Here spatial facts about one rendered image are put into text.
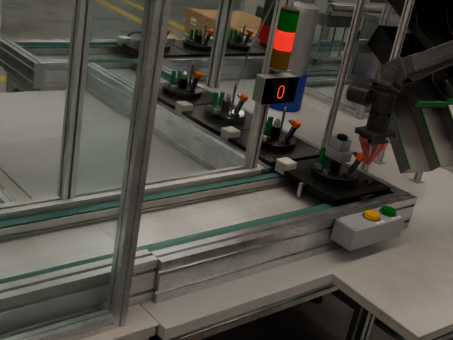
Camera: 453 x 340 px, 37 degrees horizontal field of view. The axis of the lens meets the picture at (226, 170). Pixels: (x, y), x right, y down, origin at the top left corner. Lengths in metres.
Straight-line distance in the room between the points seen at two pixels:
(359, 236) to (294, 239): 0.18
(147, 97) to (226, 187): 0.71
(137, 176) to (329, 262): 0.70
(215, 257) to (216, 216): 0.23
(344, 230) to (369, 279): 0.13
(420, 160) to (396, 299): 0.61
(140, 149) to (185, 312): 0.40
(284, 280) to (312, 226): 0.16
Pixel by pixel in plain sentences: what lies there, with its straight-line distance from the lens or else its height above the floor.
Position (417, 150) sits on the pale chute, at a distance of 2.15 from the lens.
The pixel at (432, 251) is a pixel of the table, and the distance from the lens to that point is 1.95.
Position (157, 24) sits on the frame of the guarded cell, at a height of 1.45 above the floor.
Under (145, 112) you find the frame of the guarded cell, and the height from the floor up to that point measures 1.30.
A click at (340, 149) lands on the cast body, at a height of 1.06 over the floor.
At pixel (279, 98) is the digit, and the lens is 1.81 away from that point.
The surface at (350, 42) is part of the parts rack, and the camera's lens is 2.14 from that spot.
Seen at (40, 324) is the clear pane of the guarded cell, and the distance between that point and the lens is 1.27.
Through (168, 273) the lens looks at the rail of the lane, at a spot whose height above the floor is 0.93.
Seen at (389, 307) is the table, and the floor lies 0.86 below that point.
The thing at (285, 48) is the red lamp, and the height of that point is 1.32.
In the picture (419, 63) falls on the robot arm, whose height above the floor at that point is 1.35.
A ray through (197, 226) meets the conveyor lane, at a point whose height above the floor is 0.92.
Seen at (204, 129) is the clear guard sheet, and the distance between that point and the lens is 1.75.
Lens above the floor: 1.67
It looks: 22 degrees down
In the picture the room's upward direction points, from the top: 11 degrees clockwise
